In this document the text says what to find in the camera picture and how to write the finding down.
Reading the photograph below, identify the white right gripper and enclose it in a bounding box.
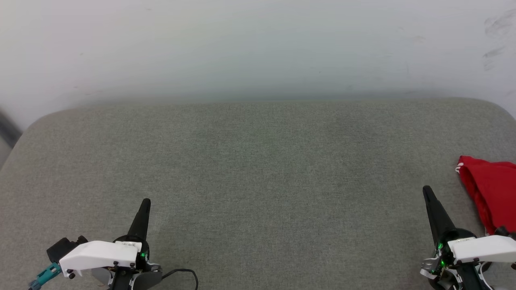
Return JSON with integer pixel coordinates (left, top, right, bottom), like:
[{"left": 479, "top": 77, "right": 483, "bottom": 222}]
[{"left": 419, "top": 185, "right": 516, "bottom": 290}]

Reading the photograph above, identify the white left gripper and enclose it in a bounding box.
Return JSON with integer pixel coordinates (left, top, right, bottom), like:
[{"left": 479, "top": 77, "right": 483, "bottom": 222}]
[{"left": 59, "top": 198, "right": 163, "bottom": 290}]

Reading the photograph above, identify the red and white garment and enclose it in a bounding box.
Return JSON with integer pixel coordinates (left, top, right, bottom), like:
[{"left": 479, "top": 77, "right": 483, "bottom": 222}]
[{"left": 455, "top": 155, "right": 516, "bottom": 236}]

